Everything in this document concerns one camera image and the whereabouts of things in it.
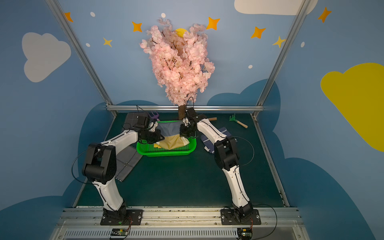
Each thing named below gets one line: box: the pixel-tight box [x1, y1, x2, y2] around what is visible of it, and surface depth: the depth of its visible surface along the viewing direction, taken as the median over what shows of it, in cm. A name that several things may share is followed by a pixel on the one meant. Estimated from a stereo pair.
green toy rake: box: [229, 113, 248, 129], surface depth 121 cm
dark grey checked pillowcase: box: [123, 112, 148, 130], surface depth 121 cm
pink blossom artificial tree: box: [140, 18, 215, 121], surface depth 73 cm
